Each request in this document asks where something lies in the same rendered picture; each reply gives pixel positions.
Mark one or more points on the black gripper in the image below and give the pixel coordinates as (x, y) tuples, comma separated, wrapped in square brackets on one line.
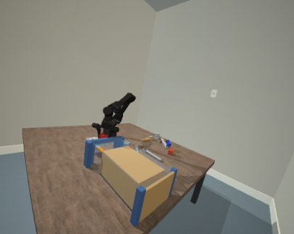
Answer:
[(111, 131)]

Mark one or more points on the clear-panelled rack with blue posts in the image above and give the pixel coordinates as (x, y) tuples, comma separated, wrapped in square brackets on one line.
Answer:
[(138, 181)]

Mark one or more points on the grey cylinder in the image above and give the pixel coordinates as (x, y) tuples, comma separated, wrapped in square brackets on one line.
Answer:
[(157, 135)]

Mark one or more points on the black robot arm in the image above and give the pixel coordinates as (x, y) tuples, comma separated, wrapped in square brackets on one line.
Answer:
[(118, 107)]

